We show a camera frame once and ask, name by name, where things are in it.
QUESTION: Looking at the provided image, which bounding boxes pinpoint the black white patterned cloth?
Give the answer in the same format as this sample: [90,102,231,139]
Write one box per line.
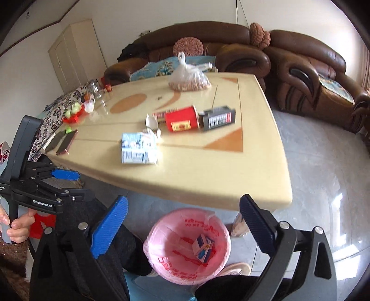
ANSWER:
[27,85,93,163]

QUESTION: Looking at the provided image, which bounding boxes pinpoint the long brown leather sofa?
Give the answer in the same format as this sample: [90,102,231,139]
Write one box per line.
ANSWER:
[103,23,271,87]

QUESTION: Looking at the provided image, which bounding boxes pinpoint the bin with pink bag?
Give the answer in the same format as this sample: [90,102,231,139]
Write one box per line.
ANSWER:
[143,208,232,285]

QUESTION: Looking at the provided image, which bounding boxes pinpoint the glass jar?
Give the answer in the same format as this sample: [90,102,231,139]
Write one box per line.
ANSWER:
[87,79,102,100]

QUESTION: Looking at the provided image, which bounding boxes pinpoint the light pink shoe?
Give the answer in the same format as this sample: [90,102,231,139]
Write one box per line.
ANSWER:
[221,262,252,276]

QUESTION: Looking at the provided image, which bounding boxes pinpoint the gold snack wrapper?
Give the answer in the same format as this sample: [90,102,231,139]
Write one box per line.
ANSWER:
[152,108,179,120]

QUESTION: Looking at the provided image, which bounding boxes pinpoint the pink curtain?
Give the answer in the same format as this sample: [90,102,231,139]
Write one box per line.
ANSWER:
[357,49,370,93]

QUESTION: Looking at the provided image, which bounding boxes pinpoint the small blue white box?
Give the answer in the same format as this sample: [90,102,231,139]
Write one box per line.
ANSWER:
[192,235,215,263]

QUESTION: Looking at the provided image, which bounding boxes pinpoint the light blue stool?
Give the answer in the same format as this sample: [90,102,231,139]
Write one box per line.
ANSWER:
[124,272,197,301]

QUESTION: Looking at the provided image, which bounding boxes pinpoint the patterned seat cushion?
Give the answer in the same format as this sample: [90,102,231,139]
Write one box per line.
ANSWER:
[318,77,355,105]

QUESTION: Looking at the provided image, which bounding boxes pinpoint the red paper cup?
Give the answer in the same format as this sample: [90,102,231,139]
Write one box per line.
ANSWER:
[165,106,200,133]

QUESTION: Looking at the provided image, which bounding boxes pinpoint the person's left hand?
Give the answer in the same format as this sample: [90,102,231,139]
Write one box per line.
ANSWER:
[0,207,37,245]

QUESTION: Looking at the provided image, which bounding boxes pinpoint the black hanging cable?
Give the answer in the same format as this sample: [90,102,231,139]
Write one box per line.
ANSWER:
[235,0,250,28]

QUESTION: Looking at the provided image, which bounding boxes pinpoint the black clothing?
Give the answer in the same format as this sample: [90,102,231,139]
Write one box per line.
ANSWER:
[117,43,149,62]

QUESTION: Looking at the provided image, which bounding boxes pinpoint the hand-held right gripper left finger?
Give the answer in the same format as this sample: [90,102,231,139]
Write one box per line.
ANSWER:
[29,195,129,301]

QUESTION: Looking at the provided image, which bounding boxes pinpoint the dark smartphone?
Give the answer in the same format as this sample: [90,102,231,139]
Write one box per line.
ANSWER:
[45,131,66,154]

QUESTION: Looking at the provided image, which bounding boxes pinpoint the person's left forearm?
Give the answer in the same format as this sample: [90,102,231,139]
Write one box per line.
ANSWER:
[0,241,34,301]

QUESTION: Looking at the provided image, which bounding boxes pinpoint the clear bag of peanuts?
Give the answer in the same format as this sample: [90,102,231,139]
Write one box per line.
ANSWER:
[168,52,213,92]

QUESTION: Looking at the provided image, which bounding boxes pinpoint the person's black trousers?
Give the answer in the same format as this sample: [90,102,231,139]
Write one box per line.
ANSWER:
[58,198,290,301]

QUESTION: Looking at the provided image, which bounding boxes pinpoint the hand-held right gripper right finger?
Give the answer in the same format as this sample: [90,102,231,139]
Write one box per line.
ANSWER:
[239,194,338,301]

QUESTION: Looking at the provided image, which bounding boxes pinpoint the red plastic tray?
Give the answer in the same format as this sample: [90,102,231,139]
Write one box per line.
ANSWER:
[63,104,87,124]

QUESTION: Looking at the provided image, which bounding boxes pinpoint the blue white milk carton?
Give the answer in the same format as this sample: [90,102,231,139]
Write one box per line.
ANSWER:
[120,129,159,166]

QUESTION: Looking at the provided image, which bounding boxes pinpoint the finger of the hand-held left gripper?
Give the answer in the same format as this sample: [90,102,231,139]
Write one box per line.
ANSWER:
[27,162,80,182]
[37,185,96,204]

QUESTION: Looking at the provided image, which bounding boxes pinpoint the black smartphone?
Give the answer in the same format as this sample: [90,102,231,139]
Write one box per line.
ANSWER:
[56,129,78,156]

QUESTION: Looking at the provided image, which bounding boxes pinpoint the blue floral cloth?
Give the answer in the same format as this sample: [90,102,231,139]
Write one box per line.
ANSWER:
[129,56,216,82]

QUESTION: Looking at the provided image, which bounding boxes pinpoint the cream wardrobe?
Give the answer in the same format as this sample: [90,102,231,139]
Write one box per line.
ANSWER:
[48,19,107,90]

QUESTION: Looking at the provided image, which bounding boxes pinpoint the white tissue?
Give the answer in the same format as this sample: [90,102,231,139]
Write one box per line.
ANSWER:
[145,113,162,136]

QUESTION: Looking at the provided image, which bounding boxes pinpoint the large pink round cushion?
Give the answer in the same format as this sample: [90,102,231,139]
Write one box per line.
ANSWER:
[173,37,204,57]

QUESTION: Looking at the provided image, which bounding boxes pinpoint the red plastic stool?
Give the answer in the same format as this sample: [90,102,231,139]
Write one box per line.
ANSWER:
[29,213,57,239]

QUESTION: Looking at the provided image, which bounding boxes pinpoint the brown leather armchair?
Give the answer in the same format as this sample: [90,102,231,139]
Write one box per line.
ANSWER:
[263,29,370,142]

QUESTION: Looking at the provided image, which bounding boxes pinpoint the black radio with antenna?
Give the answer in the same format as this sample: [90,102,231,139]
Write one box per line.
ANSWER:
[199,85,236,132]

